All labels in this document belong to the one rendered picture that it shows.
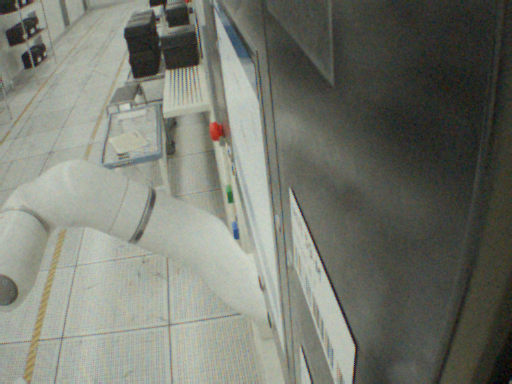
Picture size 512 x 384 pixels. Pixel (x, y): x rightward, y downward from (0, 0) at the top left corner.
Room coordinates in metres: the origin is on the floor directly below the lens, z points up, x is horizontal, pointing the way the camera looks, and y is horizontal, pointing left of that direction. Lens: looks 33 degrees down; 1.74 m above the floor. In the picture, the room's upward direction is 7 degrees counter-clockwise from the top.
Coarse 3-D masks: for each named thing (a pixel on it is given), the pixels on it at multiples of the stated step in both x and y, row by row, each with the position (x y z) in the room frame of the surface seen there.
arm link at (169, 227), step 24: (144, 216) 0.53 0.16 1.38; (168, 216) 0.54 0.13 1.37; (192, 216) 0.56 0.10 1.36; (144, 240) 0.52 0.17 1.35; (168, 240) 0.53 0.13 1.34; (192, 240) 0.53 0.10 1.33; (216, 240) 0.54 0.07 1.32; (192, 264) 0.53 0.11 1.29; (216, 264) 0.52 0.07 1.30; (240, 264) 0.50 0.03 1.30; (216, 288) 0.50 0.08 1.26; (240, 288) 0.48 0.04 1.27; (240, 312) 0.48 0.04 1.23; (264, 312) 0.47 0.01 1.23
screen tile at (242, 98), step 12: (240, 84) 0.29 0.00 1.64; (240, 96) 0.30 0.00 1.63; (240, 108) 0.31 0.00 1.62; (252, 108) 0.23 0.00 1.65; (252, 132) 0.25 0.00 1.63; (252, 144) 0.25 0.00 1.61; (252, 180) 0.29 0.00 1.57; (252, 192) 0.30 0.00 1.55; (264, 192) 0.22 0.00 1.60; (264, 204) 0.23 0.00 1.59; (264, 216) 0.23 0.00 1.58; (264, 228) 0.24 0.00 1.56; (264, 240) 0.25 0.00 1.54
